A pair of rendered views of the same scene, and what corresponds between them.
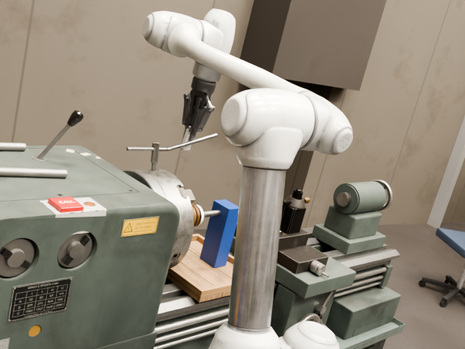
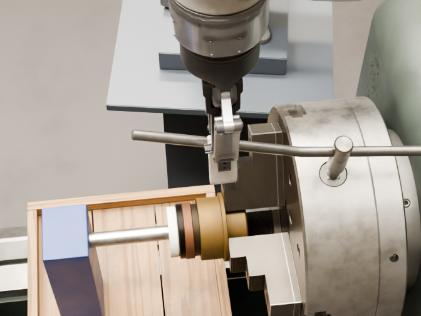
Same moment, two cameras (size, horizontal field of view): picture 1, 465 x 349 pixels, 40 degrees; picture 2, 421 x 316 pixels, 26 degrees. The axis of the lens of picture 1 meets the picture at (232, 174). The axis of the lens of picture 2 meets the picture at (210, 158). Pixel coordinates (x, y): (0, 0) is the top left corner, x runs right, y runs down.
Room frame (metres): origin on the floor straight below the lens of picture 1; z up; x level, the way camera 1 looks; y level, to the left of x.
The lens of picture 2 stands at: (2.40, 0.53, 2.15)
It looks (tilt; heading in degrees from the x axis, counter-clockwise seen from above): 56 degrees down; 222
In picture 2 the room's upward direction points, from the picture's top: straight up
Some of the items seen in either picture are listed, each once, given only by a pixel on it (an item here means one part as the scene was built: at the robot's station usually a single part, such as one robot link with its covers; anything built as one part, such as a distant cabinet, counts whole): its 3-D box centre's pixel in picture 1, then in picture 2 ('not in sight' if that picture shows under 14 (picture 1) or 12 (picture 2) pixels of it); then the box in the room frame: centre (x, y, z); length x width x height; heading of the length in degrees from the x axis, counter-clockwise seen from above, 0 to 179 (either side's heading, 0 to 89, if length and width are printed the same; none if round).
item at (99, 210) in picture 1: (71, 216); not in sight; (1.37, 0.34, 1.23); 0.13 x 0.08 x 0.06; 138
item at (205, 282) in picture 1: (198, 264); (129, 300); (2.04, 0.04, 0.89); 0.36 x 0.30 x 0.04; 48
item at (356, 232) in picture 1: (356, 212); not in sight; (2.73, -0.58, 1.01); 0.30 x 0.20 x 0.29; 138
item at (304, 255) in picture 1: (270, 239); not in sight; (2.28, -0.20, 0.95); 0.43 x 0.18 x 0.04; 48
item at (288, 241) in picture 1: (281, 236); not in sight; (2.22, -0.23, 1.00); 0.20 x 0.10 x 0.05; 138
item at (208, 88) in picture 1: (201, 93); (220, 60); (1.98, 0.16, 1.48); 0.08 x 0.07 x 0.09; 49
